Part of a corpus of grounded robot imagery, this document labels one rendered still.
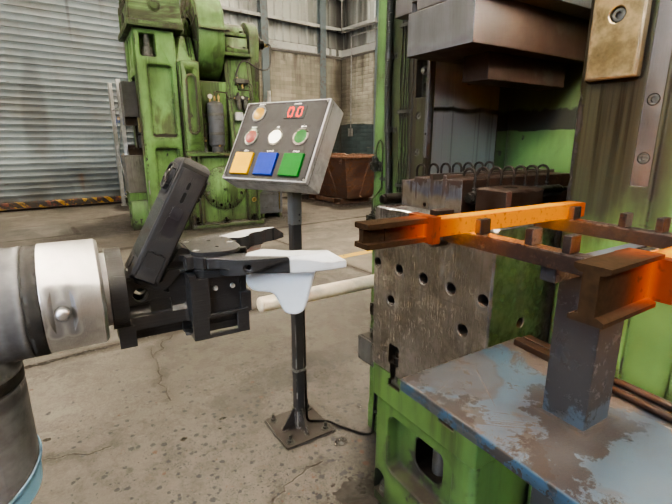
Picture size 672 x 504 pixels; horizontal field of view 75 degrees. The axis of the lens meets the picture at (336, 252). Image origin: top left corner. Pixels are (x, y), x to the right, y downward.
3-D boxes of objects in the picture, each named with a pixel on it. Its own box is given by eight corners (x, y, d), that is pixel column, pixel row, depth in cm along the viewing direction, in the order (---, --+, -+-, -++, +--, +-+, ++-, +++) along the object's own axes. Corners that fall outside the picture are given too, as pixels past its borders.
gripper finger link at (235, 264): (296, 266, 42) (209, 263, 43) (296, 248, 41) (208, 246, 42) (286, 281, 37) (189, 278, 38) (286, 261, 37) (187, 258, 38)
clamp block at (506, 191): (506, 223, 87) (510, 191, 85) (473, 217, 94) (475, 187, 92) (542, 218, 93) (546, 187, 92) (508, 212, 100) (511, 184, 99)
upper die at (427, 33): (472, 42, 88) (476, -11, 86) (406, 57, 105) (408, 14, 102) (585, 61, 110) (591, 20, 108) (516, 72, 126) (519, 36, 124)
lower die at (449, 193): (460, 215, 97) (463, 176, 95) (401, 204, 113) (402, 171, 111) (567, 201, 119) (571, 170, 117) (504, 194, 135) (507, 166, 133)
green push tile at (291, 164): (296, 176, 125) (304, 152, 127) (276, 175, 129) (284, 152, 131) (300, 179, 127) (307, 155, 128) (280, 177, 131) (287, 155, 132)
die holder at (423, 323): (478, 434, 93) (497, 228, 82) (371, 360, 124) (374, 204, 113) (613, 364, 122) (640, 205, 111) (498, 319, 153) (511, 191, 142)
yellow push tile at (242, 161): (245, 173, 136) (253, 151, 137) (228, 172, 140) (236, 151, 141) (249, 176, 138) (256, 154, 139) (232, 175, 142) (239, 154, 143)
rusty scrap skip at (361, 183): (344, 208, 718) (344, 156, 697) (285, 197, 864) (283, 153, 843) (396, 202, 788) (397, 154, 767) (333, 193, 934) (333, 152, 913)
